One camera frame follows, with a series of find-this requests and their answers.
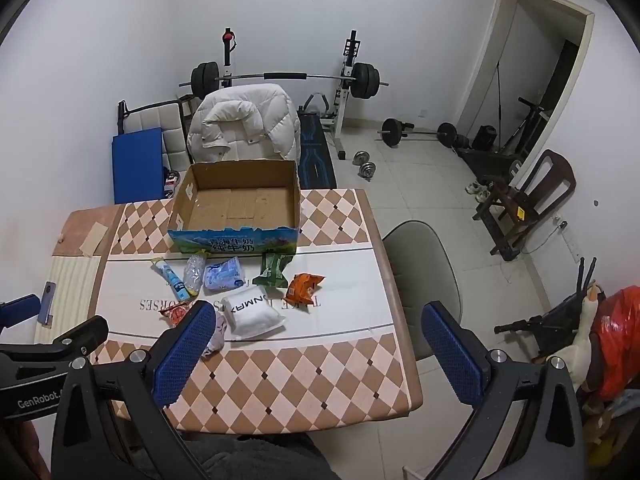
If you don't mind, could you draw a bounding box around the orange snack bag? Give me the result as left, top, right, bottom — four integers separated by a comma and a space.
284, 273, 324, 308

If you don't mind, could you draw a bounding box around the blue tissue packet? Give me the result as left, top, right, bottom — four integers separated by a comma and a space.
203, 257, 245, 294

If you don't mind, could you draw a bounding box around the grey office chair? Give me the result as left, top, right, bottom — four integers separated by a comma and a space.
383, 220, 462, 361

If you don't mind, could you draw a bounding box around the white weight rack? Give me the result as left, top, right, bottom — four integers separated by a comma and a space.
320, 29, 360, 160

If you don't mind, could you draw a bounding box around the white pillow packet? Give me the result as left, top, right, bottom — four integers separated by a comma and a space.
221, 286, 285, 340

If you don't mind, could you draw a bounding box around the open cardboard box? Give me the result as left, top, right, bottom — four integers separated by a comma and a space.
167, 159, 300, 255

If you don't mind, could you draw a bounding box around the blue black weight bench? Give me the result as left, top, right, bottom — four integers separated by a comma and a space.
298, 113, 336, 190

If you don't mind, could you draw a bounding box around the barbell on rack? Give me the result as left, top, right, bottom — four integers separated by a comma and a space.
180, 62, 390, 100

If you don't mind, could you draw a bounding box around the beige striped placemat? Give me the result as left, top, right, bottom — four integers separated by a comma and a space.
35, 256, 101, 344

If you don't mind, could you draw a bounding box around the blue yellow snack tube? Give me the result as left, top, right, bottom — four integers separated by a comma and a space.
152, 258, 192, 302

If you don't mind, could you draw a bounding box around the patterned table mat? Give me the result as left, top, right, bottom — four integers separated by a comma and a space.
94, 188, 423, 434

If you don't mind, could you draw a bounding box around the white puffer jacket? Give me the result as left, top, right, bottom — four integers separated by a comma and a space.
188, 84, 300, 162

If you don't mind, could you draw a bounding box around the smartphone on table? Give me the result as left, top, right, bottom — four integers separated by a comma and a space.
37, 282, 56, 326

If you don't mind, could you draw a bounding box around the white padded chair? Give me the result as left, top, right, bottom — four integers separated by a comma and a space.
117, 94, 202, 174

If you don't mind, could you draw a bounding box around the dark green pouch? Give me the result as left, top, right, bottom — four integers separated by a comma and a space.
252, 252, 293, 288

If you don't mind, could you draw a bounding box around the red plastic bag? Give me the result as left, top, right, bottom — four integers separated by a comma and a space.
592, 285, 639, 401

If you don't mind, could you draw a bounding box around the dark wooden chair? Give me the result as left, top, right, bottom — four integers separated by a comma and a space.
472, 150, 577, 262

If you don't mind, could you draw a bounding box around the blue folded mat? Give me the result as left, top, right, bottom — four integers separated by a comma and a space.
112, 128, 165, 204

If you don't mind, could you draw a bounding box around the red snack bag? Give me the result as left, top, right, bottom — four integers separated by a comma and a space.
160, 304, 191, 327

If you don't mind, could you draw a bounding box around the white goose plush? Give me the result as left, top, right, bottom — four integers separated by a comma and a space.
546, 283, 603, 392

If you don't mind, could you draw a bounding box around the lavender soft cloth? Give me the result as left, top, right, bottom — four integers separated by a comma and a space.
201, 310, 228, 360

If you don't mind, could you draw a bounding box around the chrome dumbbell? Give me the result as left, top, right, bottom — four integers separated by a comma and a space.
352, 151, 376, 182

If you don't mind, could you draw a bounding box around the floor barbell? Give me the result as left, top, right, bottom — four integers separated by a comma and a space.
378, 118, 458, 148

